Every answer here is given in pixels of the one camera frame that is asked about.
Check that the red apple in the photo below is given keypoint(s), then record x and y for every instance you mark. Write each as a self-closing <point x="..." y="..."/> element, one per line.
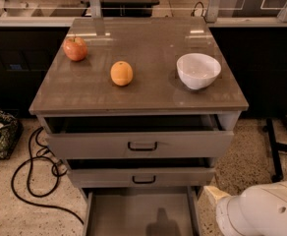
<point x="75" y="48"/>

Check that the grey drawer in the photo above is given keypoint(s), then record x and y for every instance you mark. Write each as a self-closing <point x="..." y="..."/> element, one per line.
<point x="212" y="143"/>
<point x="139" y="172"/>
<point x="160" y="211"/>

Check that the black stand leg with caster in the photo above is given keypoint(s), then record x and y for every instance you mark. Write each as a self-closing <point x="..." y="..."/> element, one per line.
<point x="275" y="148"/>

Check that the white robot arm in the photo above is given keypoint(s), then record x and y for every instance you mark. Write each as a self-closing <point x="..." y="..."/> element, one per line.
<point x="260" y="210"/>

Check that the grey top drawer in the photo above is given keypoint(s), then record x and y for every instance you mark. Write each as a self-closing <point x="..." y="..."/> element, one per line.
<point x="212" y="143"/>

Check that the grey drawer cabinet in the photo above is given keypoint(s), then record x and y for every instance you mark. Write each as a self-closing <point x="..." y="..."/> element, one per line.
<point x="80" y="97"/>

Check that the grey middle drawer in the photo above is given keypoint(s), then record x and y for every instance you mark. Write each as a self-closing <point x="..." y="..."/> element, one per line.
<point x="139" y="172"/>

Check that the white ceramic bowl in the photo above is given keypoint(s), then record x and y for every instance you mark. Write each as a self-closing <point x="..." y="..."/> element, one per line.
<point x="197" y="71"/>

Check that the grey bottom drawer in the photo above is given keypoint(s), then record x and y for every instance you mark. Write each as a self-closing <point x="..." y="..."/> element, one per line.
<point x="160" y="211"/>

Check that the green patterned basket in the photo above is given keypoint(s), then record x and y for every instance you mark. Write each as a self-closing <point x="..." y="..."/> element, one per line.
<point x="10" y="131"/>

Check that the orange fruit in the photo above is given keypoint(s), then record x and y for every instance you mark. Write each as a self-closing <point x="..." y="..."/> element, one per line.
<point x="121" y="73"/>

